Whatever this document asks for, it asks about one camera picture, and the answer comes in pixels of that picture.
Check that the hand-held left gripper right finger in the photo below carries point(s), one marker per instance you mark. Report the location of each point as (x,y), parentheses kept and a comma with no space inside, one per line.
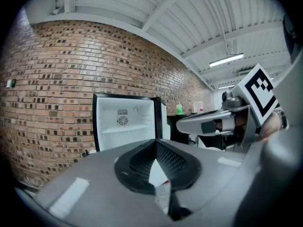
(208,174)

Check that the clear bottle on cabinet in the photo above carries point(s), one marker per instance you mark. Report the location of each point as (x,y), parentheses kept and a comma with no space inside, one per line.
(198,107)

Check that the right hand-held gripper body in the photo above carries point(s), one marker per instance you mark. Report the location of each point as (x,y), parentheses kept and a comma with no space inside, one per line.
(259,93)

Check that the round fridge fan grille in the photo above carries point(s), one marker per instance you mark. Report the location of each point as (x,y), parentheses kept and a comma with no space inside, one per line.
(123,119)

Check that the silver metal wristwatch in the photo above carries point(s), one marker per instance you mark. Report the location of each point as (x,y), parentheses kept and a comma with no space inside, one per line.
(281,118)

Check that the small wall switch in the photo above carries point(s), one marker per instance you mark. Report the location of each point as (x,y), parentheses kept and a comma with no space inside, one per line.
(11,83)

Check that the black mini fridge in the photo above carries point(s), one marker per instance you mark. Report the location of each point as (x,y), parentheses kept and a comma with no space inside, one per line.
(106,117)

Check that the long ceiling light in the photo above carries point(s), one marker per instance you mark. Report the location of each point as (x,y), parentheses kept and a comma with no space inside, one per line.
(226,60)

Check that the person's right forearm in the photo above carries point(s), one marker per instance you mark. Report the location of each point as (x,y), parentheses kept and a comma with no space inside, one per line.
(272,129)

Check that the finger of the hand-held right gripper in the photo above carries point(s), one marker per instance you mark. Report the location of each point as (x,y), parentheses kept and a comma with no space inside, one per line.
(213,126)
(203,117)

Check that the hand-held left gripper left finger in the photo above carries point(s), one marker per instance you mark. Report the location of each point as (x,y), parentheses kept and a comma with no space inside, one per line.
(94,185)

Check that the green drink bottle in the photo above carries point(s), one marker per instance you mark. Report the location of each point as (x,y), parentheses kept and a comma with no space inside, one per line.
(179,109)

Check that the black mini fridge door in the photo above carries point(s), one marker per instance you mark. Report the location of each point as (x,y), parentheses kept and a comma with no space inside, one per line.
(164,119)

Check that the black glass-door cabinet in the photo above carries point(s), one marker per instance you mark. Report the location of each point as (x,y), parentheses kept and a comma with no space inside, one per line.
(175,129)

